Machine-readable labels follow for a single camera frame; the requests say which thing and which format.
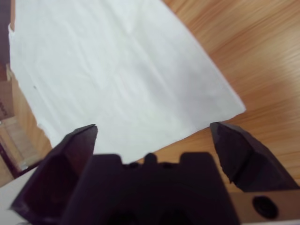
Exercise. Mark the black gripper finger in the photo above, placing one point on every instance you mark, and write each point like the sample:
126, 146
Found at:
58, 175
241, 159

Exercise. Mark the white t-shirt with black logo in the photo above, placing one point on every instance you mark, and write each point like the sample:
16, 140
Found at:
117, 70

